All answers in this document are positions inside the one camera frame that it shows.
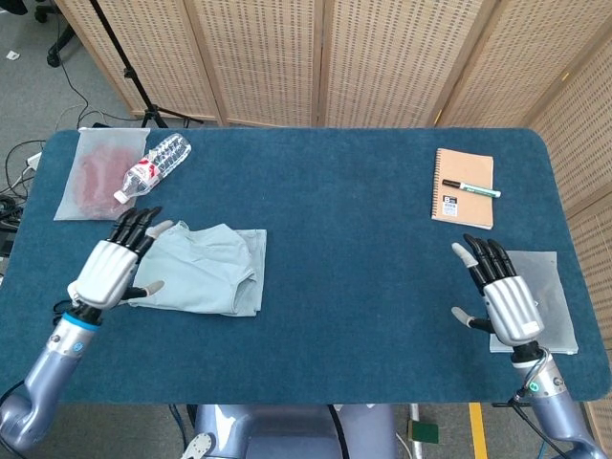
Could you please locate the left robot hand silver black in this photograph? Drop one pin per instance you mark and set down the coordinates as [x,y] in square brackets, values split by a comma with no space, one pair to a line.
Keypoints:
[107,272]

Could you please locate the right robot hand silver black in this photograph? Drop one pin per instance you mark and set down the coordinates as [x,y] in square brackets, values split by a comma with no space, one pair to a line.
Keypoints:
[514,311]

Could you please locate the light green t-shirt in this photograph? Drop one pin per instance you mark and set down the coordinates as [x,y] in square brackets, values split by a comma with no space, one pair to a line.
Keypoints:
[205,272]

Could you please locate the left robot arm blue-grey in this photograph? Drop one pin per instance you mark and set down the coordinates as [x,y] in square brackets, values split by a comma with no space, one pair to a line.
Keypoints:
[52,368]

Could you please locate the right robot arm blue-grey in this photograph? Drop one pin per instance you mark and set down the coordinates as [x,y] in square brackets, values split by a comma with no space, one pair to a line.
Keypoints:
[554,411]

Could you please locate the frosted bag with QR label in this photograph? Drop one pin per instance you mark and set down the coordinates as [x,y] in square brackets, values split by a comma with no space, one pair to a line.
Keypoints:
[554,287]

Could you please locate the frosted bag with red cloth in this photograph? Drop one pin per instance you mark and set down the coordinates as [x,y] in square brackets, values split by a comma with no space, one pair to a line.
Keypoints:
[91,177]

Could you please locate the brown spiral notebook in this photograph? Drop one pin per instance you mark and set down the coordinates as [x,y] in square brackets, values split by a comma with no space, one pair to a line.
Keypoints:
[471,210]

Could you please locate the clear plastic water bottle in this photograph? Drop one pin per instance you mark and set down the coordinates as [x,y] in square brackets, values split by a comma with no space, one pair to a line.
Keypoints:
[153,167]

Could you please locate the green white marker pen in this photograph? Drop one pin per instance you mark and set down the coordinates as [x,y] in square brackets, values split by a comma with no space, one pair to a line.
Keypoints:
[478,191]

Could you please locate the white power adapter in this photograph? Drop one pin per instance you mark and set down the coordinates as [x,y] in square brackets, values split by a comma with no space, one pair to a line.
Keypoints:
[32,161]

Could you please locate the green block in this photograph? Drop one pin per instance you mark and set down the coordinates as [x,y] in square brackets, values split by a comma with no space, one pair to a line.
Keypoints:
[425,431]

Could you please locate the white table leg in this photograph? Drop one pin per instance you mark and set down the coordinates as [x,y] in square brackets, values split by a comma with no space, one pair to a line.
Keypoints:
[417,449]

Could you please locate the blue carpet table cover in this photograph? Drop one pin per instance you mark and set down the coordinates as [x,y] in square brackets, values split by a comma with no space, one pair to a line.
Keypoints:
[334,239]

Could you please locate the black tripod stand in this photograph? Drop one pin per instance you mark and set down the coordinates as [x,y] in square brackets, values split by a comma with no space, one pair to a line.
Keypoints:
[129,74]

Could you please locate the black office chair base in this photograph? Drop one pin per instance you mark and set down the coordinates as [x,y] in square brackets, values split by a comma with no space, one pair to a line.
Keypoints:
[59,50]

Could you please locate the white paper scrap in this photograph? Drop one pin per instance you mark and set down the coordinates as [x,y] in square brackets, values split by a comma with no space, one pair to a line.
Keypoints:
[13,55]

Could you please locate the blue-grey robot torso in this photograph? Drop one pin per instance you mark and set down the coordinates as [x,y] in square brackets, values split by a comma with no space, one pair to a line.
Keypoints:
[287,430]

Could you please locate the woven wooden folding screen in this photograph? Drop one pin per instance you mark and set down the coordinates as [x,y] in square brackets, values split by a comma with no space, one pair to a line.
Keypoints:
[263,57]

